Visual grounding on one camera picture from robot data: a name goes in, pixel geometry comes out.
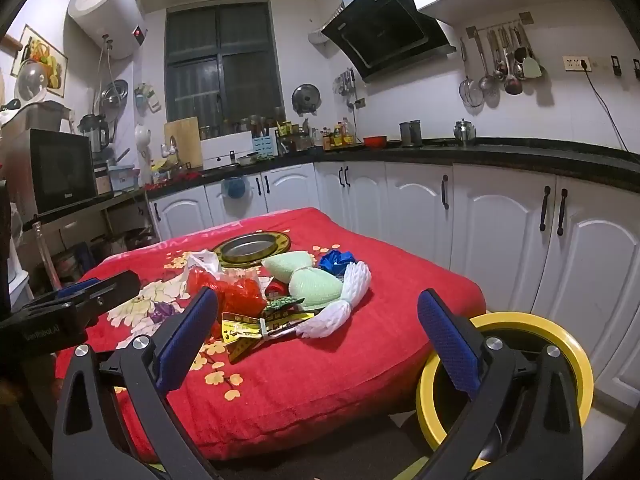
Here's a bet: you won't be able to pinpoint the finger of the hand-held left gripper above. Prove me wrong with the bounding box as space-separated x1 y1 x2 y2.
74 271 142 329
29 282 104 314

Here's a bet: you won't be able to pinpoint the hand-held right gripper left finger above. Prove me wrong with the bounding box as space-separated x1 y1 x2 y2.
52 286 221 480

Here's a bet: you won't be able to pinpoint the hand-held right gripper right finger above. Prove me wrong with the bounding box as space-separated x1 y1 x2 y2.
416 288 586 480

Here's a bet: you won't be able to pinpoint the purple snack wrapper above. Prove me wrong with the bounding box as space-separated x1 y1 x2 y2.
150 300 178 323

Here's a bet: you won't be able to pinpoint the green snack wrapper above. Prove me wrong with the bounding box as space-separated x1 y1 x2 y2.
262 296 306 313

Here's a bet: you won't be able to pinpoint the yellow plastic bin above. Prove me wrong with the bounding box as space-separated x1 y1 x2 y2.
416 311 595 471

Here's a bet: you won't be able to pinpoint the red plastic bag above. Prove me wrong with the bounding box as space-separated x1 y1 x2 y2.
187 267 268 341

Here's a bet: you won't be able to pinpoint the white plastic bag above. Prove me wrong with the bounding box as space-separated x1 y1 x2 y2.
182 250 223 281

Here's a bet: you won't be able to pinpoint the crumpled foil snack wrapper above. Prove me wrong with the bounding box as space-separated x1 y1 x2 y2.
260 310 316 336

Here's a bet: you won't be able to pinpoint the gold rimmed metal plate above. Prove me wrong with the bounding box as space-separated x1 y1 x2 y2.
212 231 292 267

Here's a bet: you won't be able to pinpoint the light blue box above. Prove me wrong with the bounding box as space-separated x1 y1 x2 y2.
109 165 141 191

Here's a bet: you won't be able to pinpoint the white foam net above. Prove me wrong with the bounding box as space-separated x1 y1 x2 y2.
295 262 372 341

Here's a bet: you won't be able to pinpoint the green foam net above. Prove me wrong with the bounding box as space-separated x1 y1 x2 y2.
262 251 313 283
290 267 346 311

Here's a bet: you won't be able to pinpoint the black microwave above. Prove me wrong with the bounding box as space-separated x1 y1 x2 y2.
29 128 99 216

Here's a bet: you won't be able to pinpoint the pile of red chili peppers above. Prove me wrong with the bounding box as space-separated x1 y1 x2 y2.
147 170 201 191

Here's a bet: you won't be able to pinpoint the red floral blanket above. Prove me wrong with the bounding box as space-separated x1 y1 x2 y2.
55 207 487 463

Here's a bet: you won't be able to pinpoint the white lower cabinets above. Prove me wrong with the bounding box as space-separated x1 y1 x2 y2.
147 160 640 396

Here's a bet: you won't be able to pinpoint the blue crumpled bag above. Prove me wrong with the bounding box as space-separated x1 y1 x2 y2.
318 249 358 276

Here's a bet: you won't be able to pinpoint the white plastic scoop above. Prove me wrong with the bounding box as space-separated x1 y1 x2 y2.
135 124 152 161

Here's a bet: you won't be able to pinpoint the blender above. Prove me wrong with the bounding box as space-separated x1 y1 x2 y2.
77 113 111 158

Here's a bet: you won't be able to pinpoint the blue hanging bag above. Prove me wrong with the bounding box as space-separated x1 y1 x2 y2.
221 176 247 200

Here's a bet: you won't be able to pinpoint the wooden cutting board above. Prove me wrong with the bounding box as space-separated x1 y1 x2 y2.
164 116 203 170

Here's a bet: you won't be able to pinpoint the hanging steel pot lid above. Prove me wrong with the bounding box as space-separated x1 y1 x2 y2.
100 80 129 111

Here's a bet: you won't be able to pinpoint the blue utensil holder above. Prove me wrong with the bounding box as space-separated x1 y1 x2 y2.
251 135 278 158

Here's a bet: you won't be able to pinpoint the row of spice jars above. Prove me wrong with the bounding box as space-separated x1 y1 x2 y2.
199 115 278 140

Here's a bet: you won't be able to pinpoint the metal teapot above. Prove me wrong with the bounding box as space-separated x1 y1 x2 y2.
453 118 477 147

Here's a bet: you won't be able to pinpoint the metal canister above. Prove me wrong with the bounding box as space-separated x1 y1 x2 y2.
399 120 424 147

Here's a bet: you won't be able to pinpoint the glass pot lid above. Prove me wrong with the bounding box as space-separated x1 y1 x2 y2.
16 60 51 101

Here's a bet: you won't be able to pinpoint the group of condiment bottles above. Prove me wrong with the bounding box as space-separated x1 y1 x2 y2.
321 117 363 150

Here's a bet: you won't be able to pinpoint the metal mesh strainer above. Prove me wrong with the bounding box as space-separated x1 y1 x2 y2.
459 37 486 108

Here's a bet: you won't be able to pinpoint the dark window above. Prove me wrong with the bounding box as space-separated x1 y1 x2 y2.
164 2 286 123

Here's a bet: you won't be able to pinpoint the hanging kitchen utensils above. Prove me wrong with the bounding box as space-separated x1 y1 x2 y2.
477 30 502 109

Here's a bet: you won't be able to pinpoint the round metal pot lid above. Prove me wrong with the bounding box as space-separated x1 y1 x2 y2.
291 83 321 116

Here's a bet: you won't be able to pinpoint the hanging small kitchen tools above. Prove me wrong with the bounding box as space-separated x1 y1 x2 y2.
335 67 358 108

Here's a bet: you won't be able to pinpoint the white water heater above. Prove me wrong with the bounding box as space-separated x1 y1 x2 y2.
67 0 147 60

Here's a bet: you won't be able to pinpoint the green spatula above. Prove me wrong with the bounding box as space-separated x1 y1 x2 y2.
517 22 546 81

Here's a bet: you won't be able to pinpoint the black range hood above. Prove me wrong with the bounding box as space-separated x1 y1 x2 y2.
321 0 457 81

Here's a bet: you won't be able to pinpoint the fruit wall picture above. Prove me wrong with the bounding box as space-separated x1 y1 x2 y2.
19 25 68 98

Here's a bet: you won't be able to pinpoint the black power cable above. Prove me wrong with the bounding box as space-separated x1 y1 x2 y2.
582 62 633 153

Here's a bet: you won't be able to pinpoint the wall utensil rail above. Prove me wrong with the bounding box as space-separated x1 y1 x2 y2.
466 11 535 38

